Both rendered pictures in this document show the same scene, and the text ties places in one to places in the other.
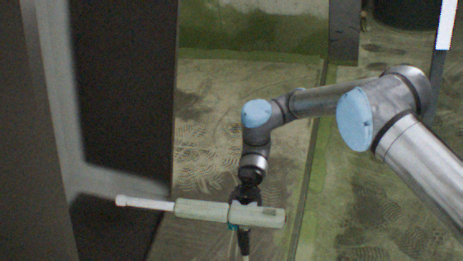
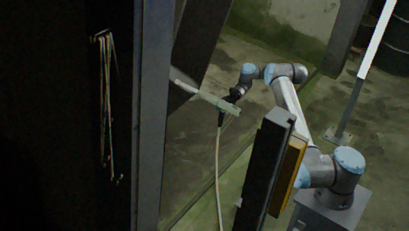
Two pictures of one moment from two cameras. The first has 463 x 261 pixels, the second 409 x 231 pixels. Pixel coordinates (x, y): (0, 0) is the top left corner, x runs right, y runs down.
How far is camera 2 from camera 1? 1.51 m
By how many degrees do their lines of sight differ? 7
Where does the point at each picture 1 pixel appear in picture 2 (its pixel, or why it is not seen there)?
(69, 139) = not seen: hidden behind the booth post
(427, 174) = (280, 95)
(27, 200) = not seen: hidden behind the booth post
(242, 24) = (277, 30)
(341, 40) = (330, 61)
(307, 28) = (313, 46)
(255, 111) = (247, 67)
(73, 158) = not seen: hidden behind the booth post
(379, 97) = (279, 68)
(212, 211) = (212, 99)
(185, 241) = (196, 123)
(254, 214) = (228, 105)
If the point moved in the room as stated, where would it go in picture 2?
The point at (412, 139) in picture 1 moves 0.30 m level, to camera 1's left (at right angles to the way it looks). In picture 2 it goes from (281, 83) to (226, 69)
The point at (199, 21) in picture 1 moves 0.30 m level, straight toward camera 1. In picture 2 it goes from (253, 20) to (249, 33)
